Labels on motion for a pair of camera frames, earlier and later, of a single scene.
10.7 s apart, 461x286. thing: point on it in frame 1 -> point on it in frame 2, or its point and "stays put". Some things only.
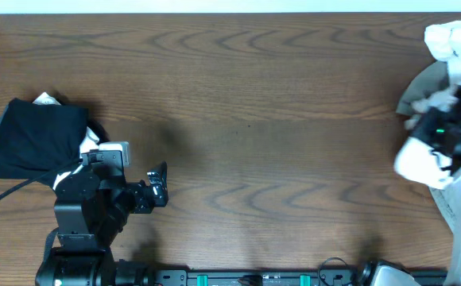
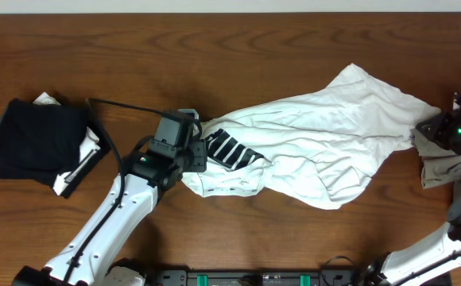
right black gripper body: [431, 131] stays put
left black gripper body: [153, 191] -> [199, 155]
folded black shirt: [36, 141] stays put
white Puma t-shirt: [459, 43] -> [319, 148]
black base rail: [254, 277] stays put
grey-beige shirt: [431, 79] -> [440, 166]
